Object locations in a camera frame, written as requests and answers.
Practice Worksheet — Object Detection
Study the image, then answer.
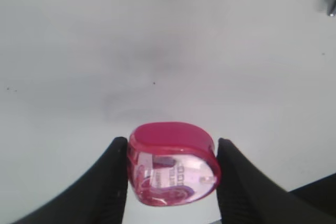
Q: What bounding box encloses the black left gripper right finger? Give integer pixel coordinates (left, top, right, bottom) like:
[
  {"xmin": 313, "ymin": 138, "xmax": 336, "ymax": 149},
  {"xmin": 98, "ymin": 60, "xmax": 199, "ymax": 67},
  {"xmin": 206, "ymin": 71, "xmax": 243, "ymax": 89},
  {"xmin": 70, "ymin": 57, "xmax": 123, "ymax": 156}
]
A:
[{"xmin": 216, "ymin": 138, "xmax": 335, "ymax": 223}]

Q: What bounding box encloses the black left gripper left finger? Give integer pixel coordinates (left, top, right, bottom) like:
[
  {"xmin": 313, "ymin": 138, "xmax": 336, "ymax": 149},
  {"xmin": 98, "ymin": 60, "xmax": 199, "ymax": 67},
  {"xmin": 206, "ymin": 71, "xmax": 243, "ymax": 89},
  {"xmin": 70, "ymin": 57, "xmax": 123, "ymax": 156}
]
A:
[{"xmin": 16, "ymin": 137, "xmax": 128, "ymax": 223}]

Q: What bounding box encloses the pink pencil sharpener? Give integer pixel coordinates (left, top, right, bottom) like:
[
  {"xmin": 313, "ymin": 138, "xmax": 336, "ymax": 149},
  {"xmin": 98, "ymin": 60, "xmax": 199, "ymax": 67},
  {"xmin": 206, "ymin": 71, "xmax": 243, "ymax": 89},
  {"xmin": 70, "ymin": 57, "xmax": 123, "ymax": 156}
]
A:
[{"xmin": 127, "ymin": 122, "xmax": 221, "ymax": 207}]

